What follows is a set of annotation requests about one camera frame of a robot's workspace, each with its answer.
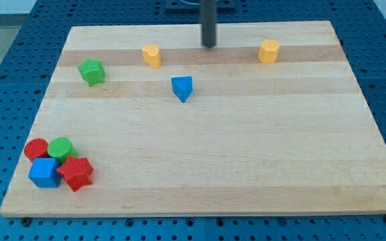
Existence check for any yellow heart block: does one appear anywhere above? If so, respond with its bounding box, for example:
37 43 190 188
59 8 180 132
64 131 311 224
141 44 162 68

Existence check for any red star block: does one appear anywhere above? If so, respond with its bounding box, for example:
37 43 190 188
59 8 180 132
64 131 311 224
57 156 93 192

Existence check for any green cylinder block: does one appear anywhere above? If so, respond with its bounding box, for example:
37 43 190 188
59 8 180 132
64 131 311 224
47 137 78 165

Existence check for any blue cube block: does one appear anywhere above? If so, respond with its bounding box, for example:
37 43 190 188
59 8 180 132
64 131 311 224
28 157 61 188

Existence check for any wooden board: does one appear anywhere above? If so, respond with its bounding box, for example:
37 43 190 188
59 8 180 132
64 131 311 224
0 21 386 218

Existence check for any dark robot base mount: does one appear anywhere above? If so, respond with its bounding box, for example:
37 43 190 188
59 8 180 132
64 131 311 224
163 0 237 12

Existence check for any red cylinder block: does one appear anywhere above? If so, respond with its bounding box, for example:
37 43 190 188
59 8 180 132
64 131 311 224
23 138 49 162

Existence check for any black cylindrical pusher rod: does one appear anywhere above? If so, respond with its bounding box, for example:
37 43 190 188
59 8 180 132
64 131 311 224
200 0 216 48

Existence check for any blue triangle block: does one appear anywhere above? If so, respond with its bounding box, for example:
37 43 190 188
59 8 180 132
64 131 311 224
171 76 193 102

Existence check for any yellow hexagon block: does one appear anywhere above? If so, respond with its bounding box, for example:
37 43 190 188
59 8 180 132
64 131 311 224
258 39 280 64

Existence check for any green star block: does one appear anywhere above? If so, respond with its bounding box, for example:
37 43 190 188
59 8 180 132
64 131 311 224
77 59 105 87

